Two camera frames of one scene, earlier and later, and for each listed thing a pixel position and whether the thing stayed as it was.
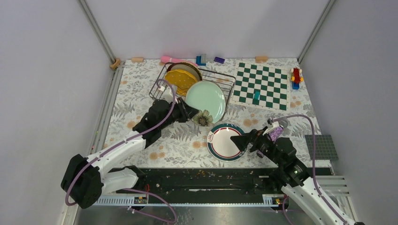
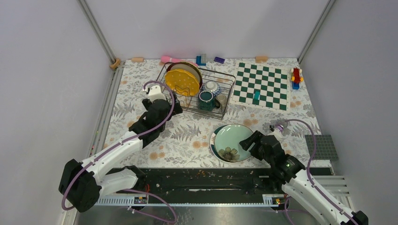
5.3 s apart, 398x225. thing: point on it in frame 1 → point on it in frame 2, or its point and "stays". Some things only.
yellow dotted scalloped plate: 183,78 stays
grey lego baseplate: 325,148 stays
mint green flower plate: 208,97 → 226,143
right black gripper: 242,141 stays
